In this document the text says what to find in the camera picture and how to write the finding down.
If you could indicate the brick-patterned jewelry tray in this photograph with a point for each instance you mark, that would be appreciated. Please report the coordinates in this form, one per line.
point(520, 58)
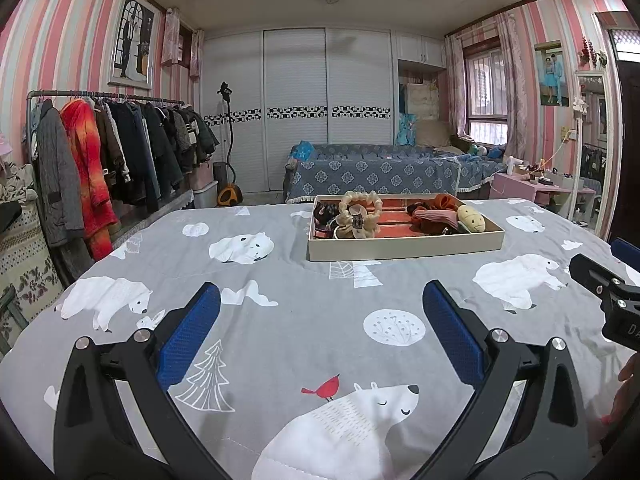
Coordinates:
point(400, 247)

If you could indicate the dark wooden door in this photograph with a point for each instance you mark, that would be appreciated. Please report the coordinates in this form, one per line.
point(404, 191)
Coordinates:
point(627, 135)

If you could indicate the short pink curtain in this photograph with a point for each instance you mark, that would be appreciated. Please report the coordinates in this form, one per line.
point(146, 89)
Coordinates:
point(172, 35)

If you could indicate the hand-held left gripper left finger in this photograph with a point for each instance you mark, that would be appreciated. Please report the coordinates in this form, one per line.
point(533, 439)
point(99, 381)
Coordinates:
point(187, 335)

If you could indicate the yellow plush hair clip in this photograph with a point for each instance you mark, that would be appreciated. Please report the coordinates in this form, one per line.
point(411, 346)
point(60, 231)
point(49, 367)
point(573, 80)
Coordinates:
point(471, 217)

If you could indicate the red flower wall decoration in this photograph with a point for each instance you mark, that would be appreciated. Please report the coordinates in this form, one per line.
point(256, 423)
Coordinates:
point(592, 52)

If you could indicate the white framed standing mirror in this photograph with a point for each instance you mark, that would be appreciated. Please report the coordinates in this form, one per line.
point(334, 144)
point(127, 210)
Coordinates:
point(582, 160)

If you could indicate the cream fluffy scrunchie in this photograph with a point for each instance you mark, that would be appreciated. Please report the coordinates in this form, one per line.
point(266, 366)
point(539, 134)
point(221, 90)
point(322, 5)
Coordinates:
point(370, 202)

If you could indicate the white hair dryer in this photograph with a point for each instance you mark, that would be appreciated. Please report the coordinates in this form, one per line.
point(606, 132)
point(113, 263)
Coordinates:
point(513, 164)

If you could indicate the barred window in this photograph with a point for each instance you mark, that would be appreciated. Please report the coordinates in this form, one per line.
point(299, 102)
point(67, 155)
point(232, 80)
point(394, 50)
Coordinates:
point(485, 90)

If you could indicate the floral patterned cover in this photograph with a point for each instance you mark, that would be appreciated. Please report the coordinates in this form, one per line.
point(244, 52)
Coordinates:
point(25, 260)

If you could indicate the orange velvet scrunchie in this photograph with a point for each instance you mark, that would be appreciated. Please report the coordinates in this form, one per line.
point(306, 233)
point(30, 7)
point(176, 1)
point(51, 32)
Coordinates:
point(447, 201)

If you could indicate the black and yellow garment steamer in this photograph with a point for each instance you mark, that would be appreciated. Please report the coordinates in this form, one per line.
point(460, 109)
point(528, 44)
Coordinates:
point(230, 192)

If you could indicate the grey polar bear cloth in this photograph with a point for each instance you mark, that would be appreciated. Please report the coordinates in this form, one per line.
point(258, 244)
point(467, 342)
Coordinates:
point(300, 320)

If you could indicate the person's right hand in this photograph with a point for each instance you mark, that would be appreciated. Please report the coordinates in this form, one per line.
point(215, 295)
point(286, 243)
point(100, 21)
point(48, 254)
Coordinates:
point(630, 390)

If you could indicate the row of hanging clothes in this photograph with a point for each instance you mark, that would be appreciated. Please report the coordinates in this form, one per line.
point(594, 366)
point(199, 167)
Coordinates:
point(125, 160)

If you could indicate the pile of folded bedding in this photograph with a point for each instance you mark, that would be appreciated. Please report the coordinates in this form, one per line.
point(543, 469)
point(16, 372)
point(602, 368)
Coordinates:
point(420, 105)

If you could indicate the white sliding door wardrobe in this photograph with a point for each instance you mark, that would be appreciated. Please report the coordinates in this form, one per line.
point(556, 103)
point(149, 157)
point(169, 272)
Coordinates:
point(300, 70)

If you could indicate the pink floral curtain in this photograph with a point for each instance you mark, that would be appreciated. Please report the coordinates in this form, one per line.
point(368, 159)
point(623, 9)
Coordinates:
point(512, 80)
point(455, 85)

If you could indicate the bed with blue cover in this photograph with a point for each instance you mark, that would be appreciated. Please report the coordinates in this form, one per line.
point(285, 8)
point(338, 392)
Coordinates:
point(380, 175)

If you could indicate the couple wall poster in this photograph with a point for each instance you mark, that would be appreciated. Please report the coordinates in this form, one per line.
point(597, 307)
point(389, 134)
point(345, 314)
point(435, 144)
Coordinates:
point(551, 75)

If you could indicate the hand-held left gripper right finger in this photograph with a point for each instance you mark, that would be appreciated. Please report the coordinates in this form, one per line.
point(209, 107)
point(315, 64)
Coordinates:
point(452, 330)

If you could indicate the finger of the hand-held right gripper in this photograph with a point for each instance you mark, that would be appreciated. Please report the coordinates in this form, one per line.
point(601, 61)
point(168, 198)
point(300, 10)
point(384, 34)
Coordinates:
point(627, 260)
point(592, 275)

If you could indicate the framed wedding photo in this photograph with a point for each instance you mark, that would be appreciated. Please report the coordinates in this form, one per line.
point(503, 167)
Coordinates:
point(132, 40)

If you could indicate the pink fabric hair band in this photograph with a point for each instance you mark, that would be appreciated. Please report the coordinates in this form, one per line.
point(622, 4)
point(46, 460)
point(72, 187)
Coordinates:
point(435, 219)

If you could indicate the white plastic storage box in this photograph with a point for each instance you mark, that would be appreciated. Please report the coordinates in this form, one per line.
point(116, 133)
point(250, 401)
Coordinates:
point(205, 196)

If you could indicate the metal clothes rack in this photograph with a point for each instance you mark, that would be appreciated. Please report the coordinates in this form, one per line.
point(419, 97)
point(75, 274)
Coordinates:
point(100, 94)

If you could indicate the pink bedside table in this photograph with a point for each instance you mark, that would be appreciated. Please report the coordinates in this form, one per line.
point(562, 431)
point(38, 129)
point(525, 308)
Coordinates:
point(520, 190)

